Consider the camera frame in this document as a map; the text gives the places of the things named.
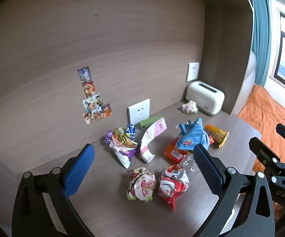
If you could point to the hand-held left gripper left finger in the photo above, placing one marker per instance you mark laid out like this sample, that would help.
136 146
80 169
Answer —
79 170

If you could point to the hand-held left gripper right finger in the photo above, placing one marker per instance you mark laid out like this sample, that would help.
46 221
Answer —
207 167

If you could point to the purple snack wrapper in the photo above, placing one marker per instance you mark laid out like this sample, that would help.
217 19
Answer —
121 145

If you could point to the pink white toothpaste tube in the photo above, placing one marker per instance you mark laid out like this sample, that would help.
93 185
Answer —
147 138

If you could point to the clear blister pack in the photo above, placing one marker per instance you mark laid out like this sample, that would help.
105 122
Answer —
188 164

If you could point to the orange paper cup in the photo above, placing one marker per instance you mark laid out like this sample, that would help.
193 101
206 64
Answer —
216 133

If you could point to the blue snack bag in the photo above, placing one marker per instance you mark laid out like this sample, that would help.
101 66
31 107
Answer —
191 135

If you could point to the red orange packet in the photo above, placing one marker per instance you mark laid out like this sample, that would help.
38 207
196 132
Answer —
174 153

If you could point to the crumpled red white wrapper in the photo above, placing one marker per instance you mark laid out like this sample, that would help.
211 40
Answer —
172 187
141 185

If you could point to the crumpled pink white wrapper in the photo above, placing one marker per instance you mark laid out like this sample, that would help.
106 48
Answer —
189 107

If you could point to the cluster of picture stickers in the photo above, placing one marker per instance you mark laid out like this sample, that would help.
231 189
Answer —
90 106

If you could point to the pale padded headboard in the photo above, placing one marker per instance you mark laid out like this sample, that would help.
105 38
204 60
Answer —
249 74

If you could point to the white toaster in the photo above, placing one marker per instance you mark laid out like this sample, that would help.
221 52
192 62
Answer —
204 96

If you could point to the green tube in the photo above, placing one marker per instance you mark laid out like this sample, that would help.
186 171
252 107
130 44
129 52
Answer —
148 122

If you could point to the teal curtain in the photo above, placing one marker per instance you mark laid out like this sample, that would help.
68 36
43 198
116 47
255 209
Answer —
262 42

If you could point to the wooden desk side panel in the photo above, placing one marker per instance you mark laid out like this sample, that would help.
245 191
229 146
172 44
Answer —
226 54

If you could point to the white wall socket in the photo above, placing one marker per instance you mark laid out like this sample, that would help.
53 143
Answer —
193 71
138 112

